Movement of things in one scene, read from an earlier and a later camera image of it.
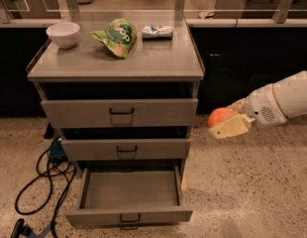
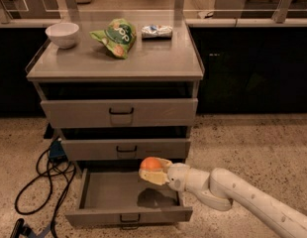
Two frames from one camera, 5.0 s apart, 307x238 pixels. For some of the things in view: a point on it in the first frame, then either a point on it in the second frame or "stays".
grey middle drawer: (127, 148) stays
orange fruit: (218, 114) -> (151, 163)
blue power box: (57, 152) stays
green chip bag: (120, 37) stays
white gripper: (261, 105) -> (177, 178)
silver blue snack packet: (156, 32) stays
